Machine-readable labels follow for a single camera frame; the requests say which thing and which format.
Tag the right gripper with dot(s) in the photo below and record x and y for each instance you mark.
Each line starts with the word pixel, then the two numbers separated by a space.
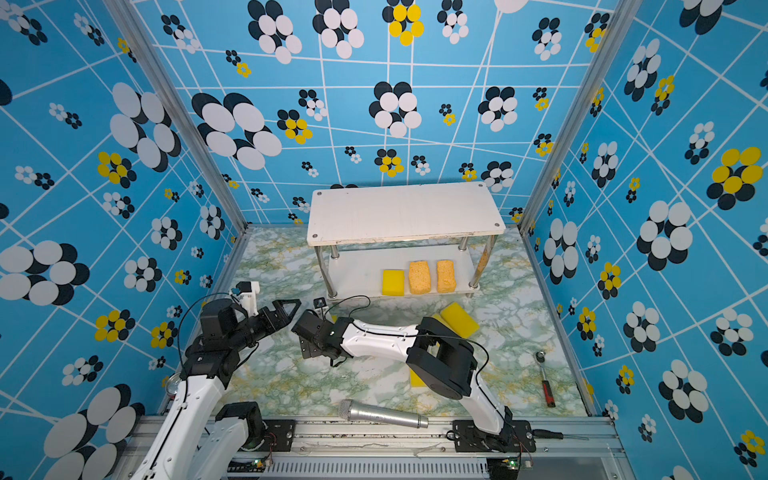
pixel 307 351

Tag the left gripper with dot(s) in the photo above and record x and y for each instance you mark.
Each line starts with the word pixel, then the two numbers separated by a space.
pixel 270 325

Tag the yellow sponge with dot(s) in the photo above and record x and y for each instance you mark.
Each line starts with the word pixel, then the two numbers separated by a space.
pixel 393 282
pixel 416 381

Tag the orange sponge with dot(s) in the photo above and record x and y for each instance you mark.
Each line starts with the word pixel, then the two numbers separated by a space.
pixel 419 278
pixel 446 279

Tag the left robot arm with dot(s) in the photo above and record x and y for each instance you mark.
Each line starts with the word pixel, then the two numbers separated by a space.
pixel 184 448

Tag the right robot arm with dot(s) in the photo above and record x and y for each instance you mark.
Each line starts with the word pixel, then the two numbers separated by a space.
pixel 442 359

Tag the white two-tier shelf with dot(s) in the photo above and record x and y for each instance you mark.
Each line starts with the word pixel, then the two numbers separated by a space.
pixel 359 233

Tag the silver microphone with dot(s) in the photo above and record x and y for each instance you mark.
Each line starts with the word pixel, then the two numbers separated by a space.
pixel 352 410

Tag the red soda can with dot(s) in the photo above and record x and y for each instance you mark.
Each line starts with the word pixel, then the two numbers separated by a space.
pixel 172 385

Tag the yellow sponge front diagonal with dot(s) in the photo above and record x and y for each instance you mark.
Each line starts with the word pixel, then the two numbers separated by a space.
pixel 441 320

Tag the yellow sponge diagonal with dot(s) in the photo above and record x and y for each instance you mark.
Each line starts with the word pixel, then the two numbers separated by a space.
pixel 441 320
pixel 459 320

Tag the yellow sponge rear diagonal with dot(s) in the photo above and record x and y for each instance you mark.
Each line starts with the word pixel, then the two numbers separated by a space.
pixel 459 320

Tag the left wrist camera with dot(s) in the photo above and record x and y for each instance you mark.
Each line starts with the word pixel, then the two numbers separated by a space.
pixel 247 296

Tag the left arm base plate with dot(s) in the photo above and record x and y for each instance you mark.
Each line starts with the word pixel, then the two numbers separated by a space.
pixel 277 436

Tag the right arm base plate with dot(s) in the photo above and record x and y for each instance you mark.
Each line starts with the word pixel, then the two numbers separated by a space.
pixel 515 437

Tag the red handled ratchet tool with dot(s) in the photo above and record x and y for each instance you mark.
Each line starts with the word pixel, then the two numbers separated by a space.
pixel 546 386

